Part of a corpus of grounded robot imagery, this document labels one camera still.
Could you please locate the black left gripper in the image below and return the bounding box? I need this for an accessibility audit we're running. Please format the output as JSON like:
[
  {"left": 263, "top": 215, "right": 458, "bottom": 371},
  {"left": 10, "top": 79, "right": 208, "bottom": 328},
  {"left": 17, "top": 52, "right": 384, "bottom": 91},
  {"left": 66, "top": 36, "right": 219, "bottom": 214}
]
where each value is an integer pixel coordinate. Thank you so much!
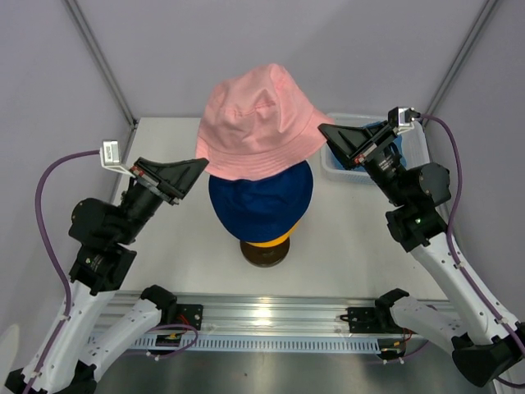
[{"left": 115, "top": 156, "right": 210, "bottom": 244}]

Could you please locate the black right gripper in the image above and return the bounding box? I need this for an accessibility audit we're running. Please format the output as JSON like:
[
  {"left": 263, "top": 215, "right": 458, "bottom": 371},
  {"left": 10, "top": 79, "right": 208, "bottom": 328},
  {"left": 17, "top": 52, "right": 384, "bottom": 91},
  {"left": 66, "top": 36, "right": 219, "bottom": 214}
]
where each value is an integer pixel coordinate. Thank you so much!
[{"left": 317, "top": 121, "right": 409, "bottom": 208}]

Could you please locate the dark blue bucket hat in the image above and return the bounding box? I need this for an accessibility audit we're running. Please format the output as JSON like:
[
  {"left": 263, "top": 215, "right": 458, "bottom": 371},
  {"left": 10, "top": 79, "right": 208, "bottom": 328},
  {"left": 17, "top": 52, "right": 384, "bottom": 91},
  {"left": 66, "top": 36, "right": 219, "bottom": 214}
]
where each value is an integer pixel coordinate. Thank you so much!
[{"left": 208, "top": 161, "right": 313, "bottom": 244}]

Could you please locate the pink bucket hat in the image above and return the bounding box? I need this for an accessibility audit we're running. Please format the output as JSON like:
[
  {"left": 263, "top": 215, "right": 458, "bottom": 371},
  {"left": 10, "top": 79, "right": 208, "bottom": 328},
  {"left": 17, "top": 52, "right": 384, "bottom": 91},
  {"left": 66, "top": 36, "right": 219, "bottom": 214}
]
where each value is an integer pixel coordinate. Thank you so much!
[{"left": 195, "top": 63, "right": 334, "bottom": 181}]

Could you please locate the yellow bucket hat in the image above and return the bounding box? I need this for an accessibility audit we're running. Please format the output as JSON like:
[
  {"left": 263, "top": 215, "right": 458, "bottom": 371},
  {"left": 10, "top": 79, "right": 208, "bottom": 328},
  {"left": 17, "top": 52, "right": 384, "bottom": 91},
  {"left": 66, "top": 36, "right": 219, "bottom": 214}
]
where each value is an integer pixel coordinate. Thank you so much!
[{"left": 247, "top": 222, "right": 299, "bottom": 248}]

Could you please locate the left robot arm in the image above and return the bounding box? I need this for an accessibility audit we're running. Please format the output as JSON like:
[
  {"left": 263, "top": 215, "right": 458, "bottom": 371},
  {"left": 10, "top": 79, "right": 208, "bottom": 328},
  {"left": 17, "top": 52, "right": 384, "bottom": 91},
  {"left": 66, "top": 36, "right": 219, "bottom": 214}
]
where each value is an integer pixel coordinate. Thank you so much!
[{"left": 4, "top": 151, "right": 208, "bottom": 393}]

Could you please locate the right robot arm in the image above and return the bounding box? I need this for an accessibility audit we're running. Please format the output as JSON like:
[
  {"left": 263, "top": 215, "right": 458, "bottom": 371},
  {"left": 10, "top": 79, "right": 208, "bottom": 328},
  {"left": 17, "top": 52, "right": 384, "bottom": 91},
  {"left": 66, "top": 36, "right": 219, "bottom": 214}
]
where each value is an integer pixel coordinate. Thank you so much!
[{"left": 318, "top": 121, "right": 524, "bottom": 387}]

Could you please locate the light blue bucket hat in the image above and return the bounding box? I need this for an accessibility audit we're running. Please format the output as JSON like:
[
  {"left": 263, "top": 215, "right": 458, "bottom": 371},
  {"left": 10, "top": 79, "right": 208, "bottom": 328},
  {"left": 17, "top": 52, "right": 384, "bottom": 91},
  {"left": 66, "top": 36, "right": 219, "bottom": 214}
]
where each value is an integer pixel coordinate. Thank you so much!
[{"left": 363, "top": 121, "right": 407, "bottom": 167}]

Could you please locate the white plastic basket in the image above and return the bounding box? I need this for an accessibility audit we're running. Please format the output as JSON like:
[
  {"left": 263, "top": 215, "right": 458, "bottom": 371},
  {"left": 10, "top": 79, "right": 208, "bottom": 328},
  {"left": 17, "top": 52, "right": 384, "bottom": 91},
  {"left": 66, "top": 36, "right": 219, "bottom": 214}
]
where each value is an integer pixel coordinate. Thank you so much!
[{"left": 320, "top": 112, "right": 430, "bottom": 185}]

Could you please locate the brown round hat stand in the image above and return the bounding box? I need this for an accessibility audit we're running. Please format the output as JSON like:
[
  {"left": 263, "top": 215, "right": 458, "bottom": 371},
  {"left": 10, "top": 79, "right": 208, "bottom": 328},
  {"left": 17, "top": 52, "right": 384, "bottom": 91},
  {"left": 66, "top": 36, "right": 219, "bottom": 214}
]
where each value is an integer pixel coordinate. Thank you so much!
[{"left": 240, "top": 239, "right": 290, "bottom": 268}]

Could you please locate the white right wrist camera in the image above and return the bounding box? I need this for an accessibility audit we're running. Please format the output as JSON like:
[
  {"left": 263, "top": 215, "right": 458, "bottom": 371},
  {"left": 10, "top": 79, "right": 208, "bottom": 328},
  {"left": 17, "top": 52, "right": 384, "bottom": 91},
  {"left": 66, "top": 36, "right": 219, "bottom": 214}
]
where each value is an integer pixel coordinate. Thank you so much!
[{"left": 387, "top": 107, "right": 422, "bottom": 135}]

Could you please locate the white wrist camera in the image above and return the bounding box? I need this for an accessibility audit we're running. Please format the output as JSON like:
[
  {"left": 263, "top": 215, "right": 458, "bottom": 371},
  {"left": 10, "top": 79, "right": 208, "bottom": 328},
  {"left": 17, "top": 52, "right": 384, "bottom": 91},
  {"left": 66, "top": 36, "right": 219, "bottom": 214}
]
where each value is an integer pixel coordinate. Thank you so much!
[
  {"left": 387, "top": 107, "right": 422, "bottom": 135},
  {"left": 99, "top": 140, "right": 135, "bottom": 177}
]

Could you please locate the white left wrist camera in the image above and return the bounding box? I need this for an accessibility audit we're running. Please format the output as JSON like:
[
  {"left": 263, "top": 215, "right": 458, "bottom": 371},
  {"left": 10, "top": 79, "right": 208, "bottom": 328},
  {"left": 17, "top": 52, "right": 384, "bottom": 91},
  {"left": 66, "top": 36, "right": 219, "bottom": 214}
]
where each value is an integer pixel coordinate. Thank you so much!
[{"left": 99, "top": 140, "right": 135, "bottom": 177}]

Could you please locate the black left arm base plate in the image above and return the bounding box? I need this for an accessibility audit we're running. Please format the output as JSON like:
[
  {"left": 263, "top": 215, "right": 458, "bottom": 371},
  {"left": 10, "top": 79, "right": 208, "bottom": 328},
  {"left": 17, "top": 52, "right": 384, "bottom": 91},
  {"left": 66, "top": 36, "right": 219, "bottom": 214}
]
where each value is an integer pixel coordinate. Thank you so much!
[{"left": 169, "top": 304, "right": 204, "bottom": 330}]

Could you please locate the aluminium mounting rail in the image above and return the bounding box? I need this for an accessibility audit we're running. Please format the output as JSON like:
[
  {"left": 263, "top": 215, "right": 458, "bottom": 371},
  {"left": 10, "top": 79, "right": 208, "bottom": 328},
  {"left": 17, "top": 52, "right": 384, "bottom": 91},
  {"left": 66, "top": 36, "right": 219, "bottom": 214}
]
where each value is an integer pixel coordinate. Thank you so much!
[{"left": 94, "top": 291, "right": 456, "bottom": 338}]

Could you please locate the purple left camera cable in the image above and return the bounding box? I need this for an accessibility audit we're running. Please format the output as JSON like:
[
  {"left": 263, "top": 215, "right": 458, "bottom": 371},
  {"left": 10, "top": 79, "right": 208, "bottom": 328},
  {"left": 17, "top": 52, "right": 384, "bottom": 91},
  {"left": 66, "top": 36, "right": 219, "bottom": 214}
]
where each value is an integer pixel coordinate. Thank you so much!
[{"left": 20, "top": 149, "right": 102, "bottom": 393}]

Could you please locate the white slotted cable duct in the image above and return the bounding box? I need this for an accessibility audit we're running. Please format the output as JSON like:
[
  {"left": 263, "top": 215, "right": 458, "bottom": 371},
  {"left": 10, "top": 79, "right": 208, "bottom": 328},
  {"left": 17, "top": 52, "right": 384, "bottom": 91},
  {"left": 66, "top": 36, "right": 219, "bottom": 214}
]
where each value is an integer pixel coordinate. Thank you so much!
[{"left": 128, "top": 332, "right": 403, "bottom": 355}]

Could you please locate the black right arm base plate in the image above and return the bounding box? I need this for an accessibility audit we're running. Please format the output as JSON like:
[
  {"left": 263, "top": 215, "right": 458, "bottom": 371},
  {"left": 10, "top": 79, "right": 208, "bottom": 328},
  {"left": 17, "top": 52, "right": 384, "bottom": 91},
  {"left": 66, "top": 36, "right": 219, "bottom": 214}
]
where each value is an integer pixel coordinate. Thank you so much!
[{"left": 339, "top": 307, "right": 403, "bottom": 334}]

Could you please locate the aluminium frame post right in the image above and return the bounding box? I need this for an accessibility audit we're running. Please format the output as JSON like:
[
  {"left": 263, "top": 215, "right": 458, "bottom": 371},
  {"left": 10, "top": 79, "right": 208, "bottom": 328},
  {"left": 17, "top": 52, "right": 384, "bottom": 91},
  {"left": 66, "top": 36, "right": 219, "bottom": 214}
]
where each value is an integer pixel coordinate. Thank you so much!
[{"left": 426, "top": 0, "right": 503, "bottom": 115}]

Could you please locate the aluminium frame post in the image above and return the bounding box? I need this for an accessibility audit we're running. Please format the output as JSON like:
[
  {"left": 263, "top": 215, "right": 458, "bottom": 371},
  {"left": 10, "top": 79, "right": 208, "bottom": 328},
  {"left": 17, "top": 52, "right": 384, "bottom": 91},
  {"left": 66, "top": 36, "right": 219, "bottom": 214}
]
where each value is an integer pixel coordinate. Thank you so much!
[
  {"left": 426, "top": 0, "right": 503, "bottom": 115},
  {"left": 62, "top": 0, "right": 137, "bottom": 130}
]

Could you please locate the aluminium frame post left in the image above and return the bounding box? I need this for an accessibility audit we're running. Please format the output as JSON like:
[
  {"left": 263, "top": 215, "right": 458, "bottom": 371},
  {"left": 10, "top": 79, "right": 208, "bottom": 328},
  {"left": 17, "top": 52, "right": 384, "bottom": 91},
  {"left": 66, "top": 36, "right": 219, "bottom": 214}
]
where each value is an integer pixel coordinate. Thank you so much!
[{"left": 62, "top": 0, "right": 137, "bottom": 130}]

